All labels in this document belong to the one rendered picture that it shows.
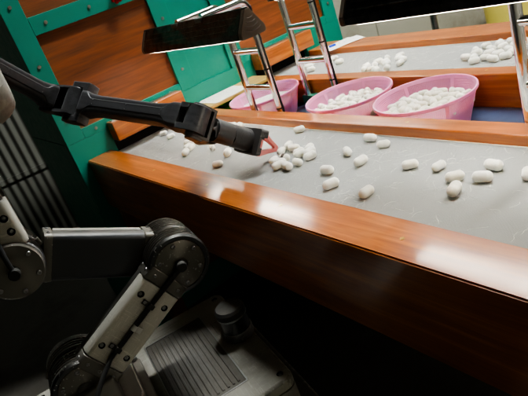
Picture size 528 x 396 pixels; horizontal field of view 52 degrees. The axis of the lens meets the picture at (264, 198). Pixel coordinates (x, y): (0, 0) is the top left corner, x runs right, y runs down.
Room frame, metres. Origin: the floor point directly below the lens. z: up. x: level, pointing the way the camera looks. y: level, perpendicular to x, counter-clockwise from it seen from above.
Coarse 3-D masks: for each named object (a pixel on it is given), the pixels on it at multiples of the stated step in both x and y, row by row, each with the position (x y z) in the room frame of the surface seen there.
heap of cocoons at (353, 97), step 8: (368, 88) 1.65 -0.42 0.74; (376, 88) 1.62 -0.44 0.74; (344, 96) 1.66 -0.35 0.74; (352, 96) 1.63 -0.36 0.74; (360, 96) 1.63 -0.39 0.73; (368, 96) 1.57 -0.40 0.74; (320, 104) 1.65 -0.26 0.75; (328, 104) 1.63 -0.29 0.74; (336, 104) 1.62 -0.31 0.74; (344, 104) 1.57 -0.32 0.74; (368, 112) 1.47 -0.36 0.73
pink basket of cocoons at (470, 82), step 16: (416, 80) 1.47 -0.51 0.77; (432, 80) 1.45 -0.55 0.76; (464, 80) 1.36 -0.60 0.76; (384, 96) 1.45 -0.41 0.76; (400, 96) 1.46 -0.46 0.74; (464, 96) 1.22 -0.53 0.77; (384, 112) 1.30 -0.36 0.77; (416, 112) 1.23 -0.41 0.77; (432, 112) 1.22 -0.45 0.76; (448, 112) 1.22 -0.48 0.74; (464, 112) 1.24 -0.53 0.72
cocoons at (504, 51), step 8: (488, 48) 1.58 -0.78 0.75; (496, 48) 1.56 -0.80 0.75; (504, 48) 1.52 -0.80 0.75; (512, 48) 1.48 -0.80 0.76; (336, 56) 2.19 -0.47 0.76; (400, 56) 1.83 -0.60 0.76; (464, 56) 1.58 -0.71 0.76; (472, 56) 1.54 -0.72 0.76; (480, 56) 1.52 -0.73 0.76; (488, 56) 1.49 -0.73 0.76; (496, 56) 1.46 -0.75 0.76; (504, 56) 1.46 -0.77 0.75; (312, 64) 2.21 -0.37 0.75; (368, 64) 1.89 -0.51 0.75; (376, 64) 1.86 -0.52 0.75; (384, 64) 1.82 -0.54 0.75; (400, 64) 1.77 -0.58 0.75
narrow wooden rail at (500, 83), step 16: (320, 80) 1.89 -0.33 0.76; (400, 80) 1.58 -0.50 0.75; (448, 80) 1.43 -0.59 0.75; (480, 80) 1.34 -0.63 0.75; (496, 80) 1.31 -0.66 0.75; (512, 80) 1.27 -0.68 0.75; (256, 96) 2.27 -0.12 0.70; (480, 96) 1.35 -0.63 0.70; (496, 96) 1.31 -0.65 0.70; (512, 96) 1.27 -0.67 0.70
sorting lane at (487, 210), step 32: (288, 128) 1.55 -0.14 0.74; (160, 160) 1.70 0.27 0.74; (192, 160) 1.58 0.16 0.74; (224, 160) 1.47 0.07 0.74; (256, 160) 1.38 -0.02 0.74; (288, 160) 1.29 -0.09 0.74; (320, 160) 1.22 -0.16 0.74; (352, 160) 1.15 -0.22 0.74; (384, 160) 1.09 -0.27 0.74; (448, 160) 0.98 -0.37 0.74; (480, 160) 0.93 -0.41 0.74; (512, 160) 0.89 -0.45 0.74; (320, 192) 1.05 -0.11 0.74; (352, 192) 0.99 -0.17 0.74; (384, 192) 0.94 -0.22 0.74; (416, 192) 0.90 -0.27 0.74; (480, 192) 0.82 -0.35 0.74; (512, 192) 0.78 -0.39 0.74; (448, 224) 0.76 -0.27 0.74; (480, 224) 0.73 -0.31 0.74; (512, 224) 0.70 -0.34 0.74
